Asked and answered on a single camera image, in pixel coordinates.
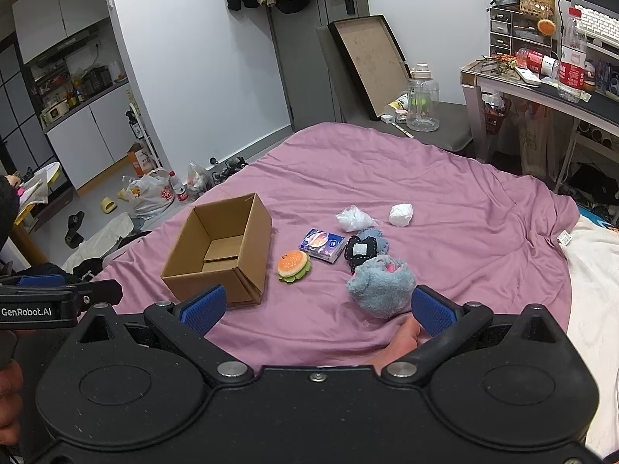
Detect grey fluffy plush toy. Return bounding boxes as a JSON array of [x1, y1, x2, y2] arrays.
[[346, 254, 417, 319]]

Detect brown cardboard box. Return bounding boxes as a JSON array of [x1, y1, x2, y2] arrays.
[[161, 194, 272, 307]]

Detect blue denim fabric pouch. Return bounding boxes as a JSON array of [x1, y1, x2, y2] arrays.
[[357, 229, 389, 254]]

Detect black stitched heart cushion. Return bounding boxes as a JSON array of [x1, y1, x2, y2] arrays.
[[344, 236, 380, 273]]

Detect white paper ball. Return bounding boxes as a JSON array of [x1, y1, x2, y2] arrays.
[[388, 203, 413, 227]]

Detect hamburger plush toy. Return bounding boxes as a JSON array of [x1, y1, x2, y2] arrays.
[[276, 250, 311, 284]]

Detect white stuffing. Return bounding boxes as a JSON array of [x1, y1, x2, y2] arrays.
[[335, 205, 378, 234]]

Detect blue tissue packet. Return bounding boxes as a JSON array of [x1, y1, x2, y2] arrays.
[[299, 229, 346, 264]]

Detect person's left hand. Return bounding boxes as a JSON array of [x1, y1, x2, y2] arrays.
[[0, 359, 23, 445]]

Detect person's bare foot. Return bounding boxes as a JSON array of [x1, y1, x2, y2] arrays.
[[369, 315, 422, 375]]

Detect black slippers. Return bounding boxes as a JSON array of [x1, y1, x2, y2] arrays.
[[64, 211, 85, 249]]

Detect yellow slipper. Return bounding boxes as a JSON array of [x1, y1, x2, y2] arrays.
[[100, 197, 118, 215]]

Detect white plastic shopping bag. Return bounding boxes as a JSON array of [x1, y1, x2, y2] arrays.
[[123, 169, 175, 221]]

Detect pink bed sheet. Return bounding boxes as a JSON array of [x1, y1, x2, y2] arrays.
[[93, 121, 581, 372]]

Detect floor water bottle red label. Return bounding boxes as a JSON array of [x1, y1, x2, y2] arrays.
[[169, 171, 188, 202]]

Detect clear bag of trash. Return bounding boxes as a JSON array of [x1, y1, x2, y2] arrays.
[[186, 161, 213, 199]]

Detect white blanket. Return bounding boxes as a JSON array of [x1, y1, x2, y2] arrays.
[[563, 216, 618, 457]]

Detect orange cardboard box on floor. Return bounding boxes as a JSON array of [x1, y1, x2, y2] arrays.
[[127, 142, 155, 177]]

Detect grey sneakers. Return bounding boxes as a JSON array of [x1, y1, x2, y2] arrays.
[[211, 156, 248, 186]]

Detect clear large water jug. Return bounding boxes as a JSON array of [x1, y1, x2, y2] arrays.
[[406, 63, 439, 133]]

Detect white desk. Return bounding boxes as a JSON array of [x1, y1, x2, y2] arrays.
[[460, 60, 618, 193]]

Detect black framed brown board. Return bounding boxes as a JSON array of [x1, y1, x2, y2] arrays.
[[327, 15, 411, 121]]

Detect white kitchen cabinet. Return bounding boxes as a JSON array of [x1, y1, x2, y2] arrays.
[[12, 0, 137, 189]]

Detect plastic water bottle red label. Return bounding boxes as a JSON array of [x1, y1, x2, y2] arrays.
[[558, 6, 587, 104]]

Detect small drawer organizer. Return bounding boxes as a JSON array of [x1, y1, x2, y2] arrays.
[[487, 7, 558, 56]]

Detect white keyboard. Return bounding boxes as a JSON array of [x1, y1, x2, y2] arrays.
[[576, 5, 619, 48]]

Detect grey door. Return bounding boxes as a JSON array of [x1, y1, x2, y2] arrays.
[[268, 0, 369, 132]]

